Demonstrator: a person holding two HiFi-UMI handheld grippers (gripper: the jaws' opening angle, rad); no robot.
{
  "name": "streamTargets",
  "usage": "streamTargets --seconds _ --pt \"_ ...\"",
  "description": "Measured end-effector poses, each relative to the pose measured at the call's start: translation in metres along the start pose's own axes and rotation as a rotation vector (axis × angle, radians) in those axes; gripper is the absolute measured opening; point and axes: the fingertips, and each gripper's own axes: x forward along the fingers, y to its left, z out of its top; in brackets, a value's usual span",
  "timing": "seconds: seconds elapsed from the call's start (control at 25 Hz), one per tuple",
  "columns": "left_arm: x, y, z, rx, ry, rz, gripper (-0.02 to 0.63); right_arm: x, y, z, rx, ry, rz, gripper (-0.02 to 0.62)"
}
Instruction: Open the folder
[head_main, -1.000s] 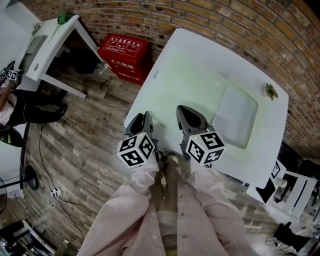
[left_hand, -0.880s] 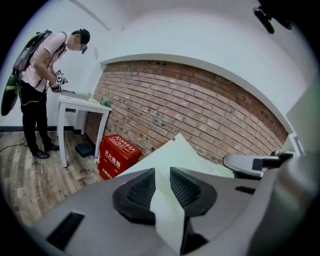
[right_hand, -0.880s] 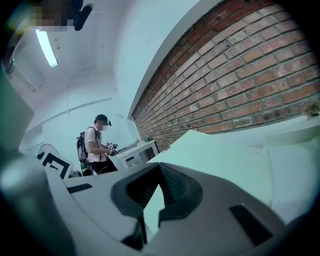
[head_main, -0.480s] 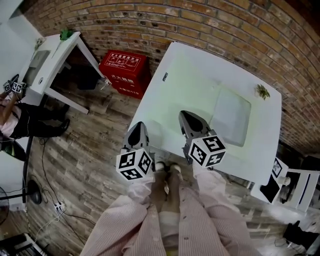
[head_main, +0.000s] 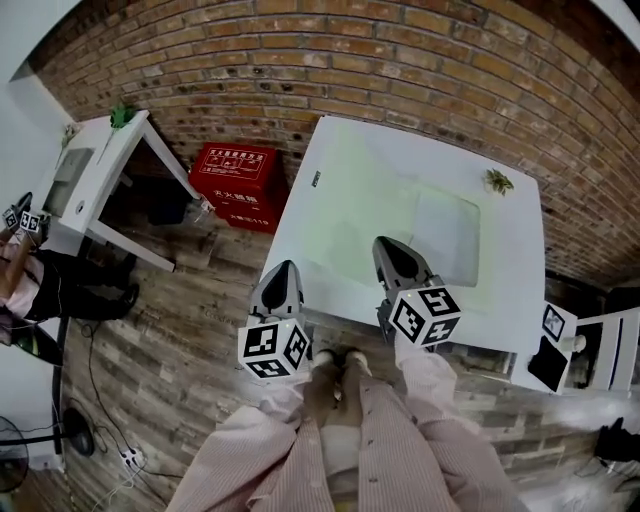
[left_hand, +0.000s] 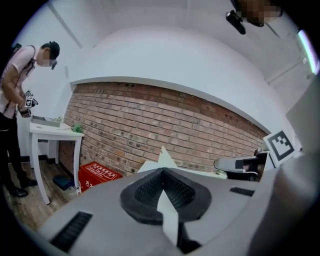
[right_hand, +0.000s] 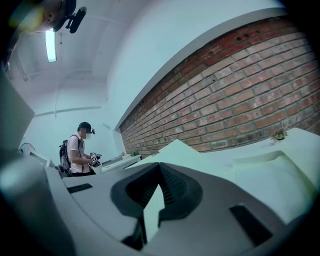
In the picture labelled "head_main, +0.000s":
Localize black bag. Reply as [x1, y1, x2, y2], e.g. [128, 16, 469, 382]
[148, 186, 187, 227]

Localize red box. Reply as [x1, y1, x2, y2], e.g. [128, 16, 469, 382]
[187, 141, 282, 237]

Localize green leafy plant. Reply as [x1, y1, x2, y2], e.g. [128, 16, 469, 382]
[108, 101, 137, 131]

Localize black pad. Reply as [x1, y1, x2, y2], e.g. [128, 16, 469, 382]
[526, 334, 570, 393]

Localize person's right forearm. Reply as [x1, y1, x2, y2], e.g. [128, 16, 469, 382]
[393, 331, 482, 437]

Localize white chair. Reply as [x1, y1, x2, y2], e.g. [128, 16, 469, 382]
[563, 306, 640, 397]

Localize pale green cloth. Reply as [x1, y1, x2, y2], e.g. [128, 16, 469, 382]
[298, 121, 502, 310]

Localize person's shoe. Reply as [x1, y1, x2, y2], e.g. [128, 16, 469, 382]
[341, 347, 375, 380]
[311, 348, 342, 375]

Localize person's legs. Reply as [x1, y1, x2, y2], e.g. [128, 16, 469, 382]
[301, 364, 372, 427]

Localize large white table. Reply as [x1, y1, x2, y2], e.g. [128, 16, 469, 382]
[261, 113, 547, 370]

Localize black standing fan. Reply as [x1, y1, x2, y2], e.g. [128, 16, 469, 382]
[0, 313, 97, 495]

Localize white side table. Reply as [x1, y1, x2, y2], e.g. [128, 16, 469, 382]
[41, 108, 202, 275]

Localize person's left forearm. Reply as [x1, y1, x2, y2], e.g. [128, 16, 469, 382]
[253, 372, 307, 427]

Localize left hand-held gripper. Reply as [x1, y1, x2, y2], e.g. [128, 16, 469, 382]
[236, 258, 313, 383]

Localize small potted succulent plant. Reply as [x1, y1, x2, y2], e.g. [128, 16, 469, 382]
[481, 167, 516, 198]

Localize black picture frame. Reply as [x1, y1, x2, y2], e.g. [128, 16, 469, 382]
[539, 302, 567, 345]

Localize person's torso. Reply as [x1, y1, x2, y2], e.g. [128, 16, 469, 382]
[163, 374, 532, 512]

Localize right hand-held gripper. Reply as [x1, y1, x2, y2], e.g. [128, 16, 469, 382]
[372, 235, 463, 350]

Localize person's left shoe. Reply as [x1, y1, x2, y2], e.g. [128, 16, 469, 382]
[311, 348, 342, 375]

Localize person's right shoe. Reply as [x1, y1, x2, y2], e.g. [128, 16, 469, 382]
[341, 347, 375, 380]

